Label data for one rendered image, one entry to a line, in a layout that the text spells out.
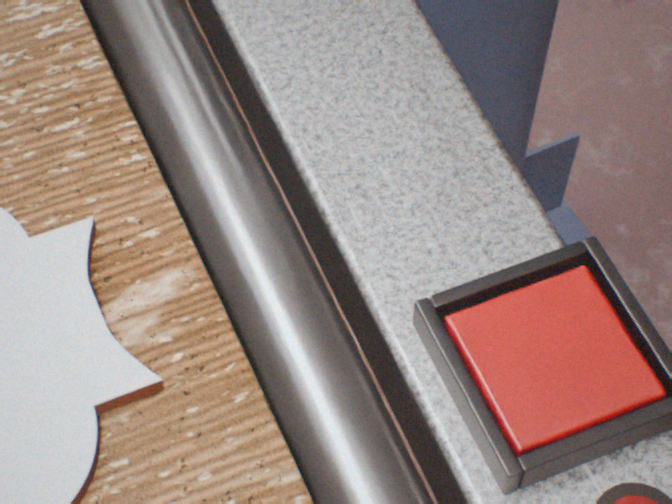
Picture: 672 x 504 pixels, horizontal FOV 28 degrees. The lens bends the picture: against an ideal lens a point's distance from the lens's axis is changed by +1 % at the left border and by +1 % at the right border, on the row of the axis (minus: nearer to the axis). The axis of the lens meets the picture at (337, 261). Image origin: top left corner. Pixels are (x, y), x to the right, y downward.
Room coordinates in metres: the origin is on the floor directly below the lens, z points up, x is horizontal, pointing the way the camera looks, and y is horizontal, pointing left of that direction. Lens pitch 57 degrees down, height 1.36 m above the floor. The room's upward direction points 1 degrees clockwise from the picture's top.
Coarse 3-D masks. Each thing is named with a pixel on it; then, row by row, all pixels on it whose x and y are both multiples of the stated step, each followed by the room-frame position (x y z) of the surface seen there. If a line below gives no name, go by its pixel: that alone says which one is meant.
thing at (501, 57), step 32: (416, 0) 0.79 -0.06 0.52; (448, 0) 0.78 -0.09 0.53; (480, 0) 0.78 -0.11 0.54; (512, 0) 0.78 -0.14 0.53; (544, 0) 0.81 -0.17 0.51; (448, 32) 0.78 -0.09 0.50; (480, 32) 0.78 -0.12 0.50; (512, 32) 0.79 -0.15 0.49; (544, 32) 0.81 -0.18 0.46; (480, 64) 0.78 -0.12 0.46; (512, 64) 0.79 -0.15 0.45; (480, 96) 0.78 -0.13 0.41; (512, 96) 0.79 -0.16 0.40; (512, 128) 0.80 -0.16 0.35; (544, 160) 0.92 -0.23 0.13; (544, 192) 0.93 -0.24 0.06; (576, 224) 0.92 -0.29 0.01
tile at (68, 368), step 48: (0, 240) 0.27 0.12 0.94; (48, 240) 0.27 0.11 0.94; (0, 288) 0.25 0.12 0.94; (48, 288) 0.25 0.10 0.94; (0, 336) 0.23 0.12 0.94; (48, 336) 0.23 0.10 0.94; (96, 336) 0.23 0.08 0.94; (0, 384) 0.21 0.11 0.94; (48, 384) 0.21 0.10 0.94; (96, 384) 0.21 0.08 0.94; (144, 384) 0.21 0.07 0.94; (0, 432) 0.19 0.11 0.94; (48, 432) 0.19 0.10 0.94; (96, 432) 0.19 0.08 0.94; (0, 480) 0.18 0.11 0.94; (48, 480) 0.18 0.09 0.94
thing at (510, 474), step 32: (544, 256) 0.28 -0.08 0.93; (576, 256) 0.28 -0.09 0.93; (608, 256) 0.28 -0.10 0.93; (480, 288) 0.26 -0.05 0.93; (512, 288) 0.27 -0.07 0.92; (608, 288) 0.26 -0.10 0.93; (416, 320) 0.25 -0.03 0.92; (640, 320) 0.25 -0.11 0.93; (448, 352) 0.23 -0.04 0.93; (448, 384) 0.23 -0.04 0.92; (480, 416) 0.21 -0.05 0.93; (640, 416) 0.21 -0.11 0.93; (480, 448) 0.20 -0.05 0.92; (544, 448) 0.20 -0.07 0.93; (576, 448) 0.20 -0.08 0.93; (608, 448) 0.20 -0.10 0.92; (512, 480) 0.19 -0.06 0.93
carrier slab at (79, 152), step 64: (0, 0) 0.40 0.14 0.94; (64, 0) 0.40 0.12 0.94; (0, 64) 0.36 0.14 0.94; (64, 64) 0.36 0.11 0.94; (0, 128) 0.33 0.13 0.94; (64, 128) 0.33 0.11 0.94; (128, 128) 0.33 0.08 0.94; (0, 192) 0.30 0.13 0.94; (64, 192) 0.30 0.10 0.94; (128, 192) 0.30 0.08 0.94; (128, 256) 0.27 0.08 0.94; (192, 256) 0.27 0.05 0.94; (128, 320) 0.24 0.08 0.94; (192, 320) 0.24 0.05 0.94; (192, 384) 0.22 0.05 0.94; (256, 384) 0.22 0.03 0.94; (128, 448) 0.19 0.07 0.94; (192, 448) 0.19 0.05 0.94; (256, 448) 0.19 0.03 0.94
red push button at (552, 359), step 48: (528, 288) 0.26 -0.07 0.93; (576, 288) 0.26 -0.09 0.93; (480, 336) 0.24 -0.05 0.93; (528, 336) 0.24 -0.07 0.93; (576, 336) 0.24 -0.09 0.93; (624, 336) 0.24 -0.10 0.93; (480, 384) 0.22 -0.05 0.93; (528, 384) 0.22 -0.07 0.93; (576, 384) 0.22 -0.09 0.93; (624, 384) 0.22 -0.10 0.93; (528, 432) 0.20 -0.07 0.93; (576, 432) 0.21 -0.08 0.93
